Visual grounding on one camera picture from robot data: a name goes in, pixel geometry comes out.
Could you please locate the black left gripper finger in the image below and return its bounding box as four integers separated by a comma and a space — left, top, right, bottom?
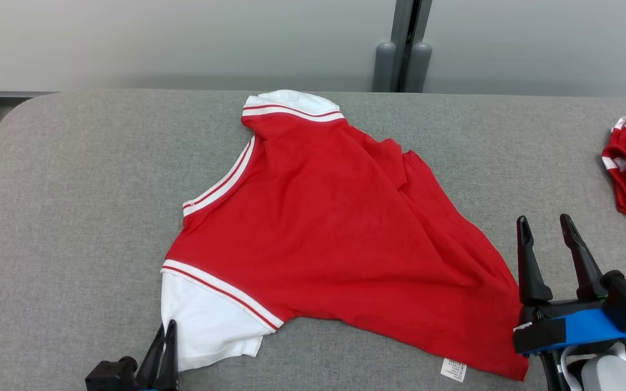
155, 319, 179, 391
136, 323, 166, 391

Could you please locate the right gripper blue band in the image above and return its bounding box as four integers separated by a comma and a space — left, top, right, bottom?
512, 213, 626, 357

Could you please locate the red white jersey shirt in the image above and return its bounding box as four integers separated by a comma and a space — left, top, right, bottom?
160, 89, 530, 384

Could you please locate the grey rounded post foot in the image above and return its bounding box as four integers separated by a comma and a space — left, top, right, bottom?
408, 42, 434, 93
372, 41, 397, 93

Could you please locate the grey vertical partition post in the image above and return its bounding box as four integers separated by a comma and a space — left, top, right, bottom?
393, 0, 434, 93

